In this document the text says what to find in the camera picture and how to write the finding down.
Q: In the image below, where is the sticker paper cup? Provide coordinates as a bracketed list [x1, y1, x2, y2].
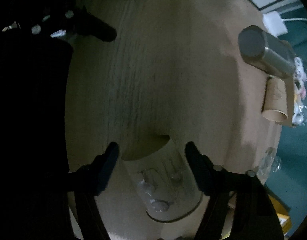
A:
[122, 135, 202, 223]

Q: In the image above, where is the clear plastic cup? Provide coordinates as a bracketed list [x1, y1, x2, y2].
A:
[257, 147, 282, 181]

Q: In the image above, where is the plain paper cup far left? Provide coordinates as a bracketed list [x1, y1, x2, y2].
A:
[262, 78, 288, 122]

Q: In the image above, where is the orange cardboard box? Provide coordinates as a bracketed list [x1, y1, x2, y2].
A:
[221, 191, 291, 239]

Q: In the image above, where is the teal curtain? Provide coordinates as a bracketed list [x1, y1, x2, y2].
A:
[265, 7, 307, 235]

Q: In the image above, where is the white desk lamp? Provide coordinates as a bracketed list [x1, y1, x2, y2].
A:
[262, 11, 307, 37]

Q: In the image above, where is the dark metal tumbler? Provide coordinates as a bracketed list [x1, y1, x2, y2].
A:
[238, 25, 296, 79]

